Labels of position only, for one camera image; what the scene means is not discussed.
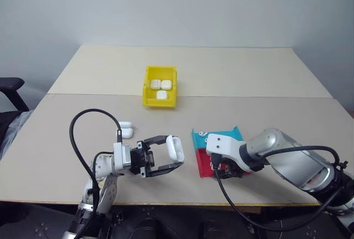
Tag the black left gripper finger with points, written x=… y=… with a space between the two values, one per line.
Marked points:
x=157 y=140
x=168 y=168

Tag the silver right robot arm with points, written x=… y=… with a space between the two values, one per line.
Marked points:
x=287 y=156

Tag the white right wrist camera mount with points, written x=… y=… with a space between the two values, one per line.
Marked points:
x=225 y=146

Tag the black office chair armrest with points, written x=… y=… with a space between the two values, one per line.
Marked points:
x=11 y=84

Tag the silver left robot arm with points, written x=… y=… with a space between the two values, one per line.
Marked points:
x=106 y=183

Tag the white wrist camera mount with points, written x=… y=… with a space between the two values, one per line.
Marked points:
x=121 y=157
x=225 y=146

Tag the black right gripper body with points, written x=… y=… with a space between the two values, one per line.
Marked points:
x=228 y=170

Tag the red plastic tray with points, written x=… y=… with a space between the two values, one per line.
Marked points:
x=203 y=165

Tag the yellow plastic bin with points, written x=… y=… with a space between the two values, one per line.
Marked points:
x=146 y=95

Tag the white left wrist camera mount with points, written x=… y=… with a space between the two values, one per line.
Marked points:
x=121 y=157

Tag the white earbud case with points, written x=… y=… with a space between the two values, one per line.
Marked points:
x=162 y=95
x=155 y=84
x=127 y=133
x=175 y=149
x=166 y=85

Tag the teal plastic tray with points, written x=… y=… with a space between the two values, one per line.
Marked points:
x=224 y=135

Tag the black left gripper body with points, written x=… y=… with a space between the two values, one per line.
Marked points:
x=137 y=158

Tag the closed white earbud case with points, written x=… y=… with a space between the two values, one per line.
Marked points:
x=162 y=95
x=155 y=84
x=166 y=85

